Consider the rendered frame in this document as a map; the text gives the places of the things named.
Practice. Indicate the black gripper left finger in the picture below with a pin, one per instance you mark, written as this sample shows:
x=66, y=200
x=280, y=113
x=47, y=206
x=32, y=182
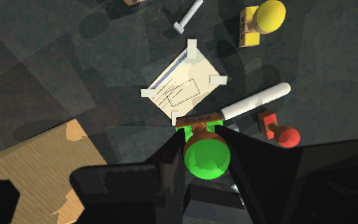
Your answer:
x=159, y=179

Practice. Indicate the white marker with grey cap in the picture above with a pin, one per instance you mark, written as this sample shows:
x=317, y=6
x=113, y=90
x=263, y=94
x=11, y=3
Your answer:
x=253, y=101

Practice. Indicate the red stamp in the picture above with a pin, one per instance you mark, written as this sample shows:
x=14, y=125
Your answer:
x=284, y=135

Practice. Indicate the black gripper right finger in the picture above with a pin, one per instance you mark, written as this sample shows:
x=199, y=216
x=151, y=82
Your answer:
x=270, y=179

